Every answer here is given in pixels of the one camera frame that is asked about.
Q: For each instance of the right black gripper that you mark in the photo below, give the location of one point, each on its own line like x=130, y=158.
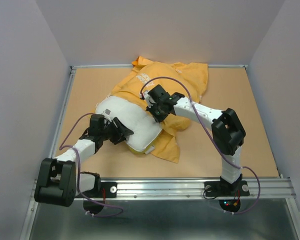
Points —
x=158, y=119

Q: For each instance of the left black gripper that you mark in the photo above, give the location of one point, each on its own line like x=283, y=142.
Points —
x=118, y=137

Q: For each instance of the white pillow yellow edge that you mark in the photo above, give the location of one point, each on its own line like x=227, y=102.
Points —
x=145, y=129

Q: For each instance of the orange patterned pillowcase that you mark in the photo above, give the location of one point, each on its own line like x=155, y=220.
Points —
x=188, y=79

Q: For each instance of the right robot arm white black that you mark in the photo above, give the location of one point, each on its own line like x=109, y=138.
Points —
x=223, y=127

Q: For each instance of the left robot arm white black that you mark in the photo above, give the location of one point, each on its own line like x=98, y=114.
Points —
x=60, y=179

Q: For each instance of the metal sheet panel front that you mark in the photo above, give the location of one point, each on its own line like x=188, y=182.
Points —
x=166, y=220

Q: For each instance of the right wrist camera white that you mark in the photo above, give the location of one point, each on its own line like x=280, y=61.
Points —
x=145, y=96

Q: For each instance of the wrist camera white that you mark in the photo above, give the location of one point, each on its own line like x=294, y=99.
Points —
x=145, y=96
x=107, y=115

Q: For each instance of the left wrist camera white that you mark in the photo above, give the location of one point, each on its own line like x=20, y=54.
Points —
x=107, y=115

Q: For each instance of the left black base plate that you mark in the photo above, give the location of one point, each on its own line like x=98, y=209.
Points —
x=101, y=197

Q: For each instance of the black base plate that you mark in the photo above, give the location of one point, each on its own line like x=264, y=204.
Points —
x=228, y=195
x=101, y=197

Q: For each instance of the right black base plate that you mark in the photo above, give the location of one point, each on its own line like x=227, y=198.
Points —
x=228, y=195

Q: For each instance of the aluminium frame rail front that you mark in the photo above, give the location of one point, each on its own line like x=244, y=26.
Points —
x=193, y=188

